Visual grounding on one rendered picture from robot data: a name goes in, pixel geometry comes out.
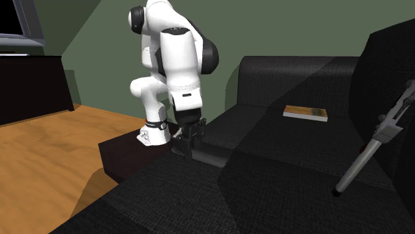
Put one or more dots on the flat dark grey tablet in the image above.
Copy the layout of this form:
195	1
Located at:
210	156

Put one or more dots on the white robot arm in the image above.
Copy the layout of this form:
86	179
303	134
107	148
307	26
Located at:
178	61

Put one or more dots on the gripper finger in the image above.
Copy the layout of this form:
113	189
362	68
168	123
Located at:
188	142
201	129

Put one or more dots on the brown book with white pages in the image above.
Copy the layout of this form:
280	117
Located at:
304	112

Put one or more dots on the dark robot stand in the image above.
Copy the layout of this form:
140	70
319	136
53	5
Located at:
129	152

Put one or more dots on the dark television cabinet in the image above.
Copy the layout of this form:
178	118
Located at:
29	87

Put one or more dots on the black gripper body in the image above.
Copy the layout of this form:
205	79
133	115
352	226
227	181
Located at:
188	116

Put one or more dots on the grey framed television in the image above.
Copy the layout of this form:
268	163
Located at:
29	22

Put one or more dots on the black fabric sofa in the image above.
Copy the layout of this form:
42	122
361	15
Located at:
275	181

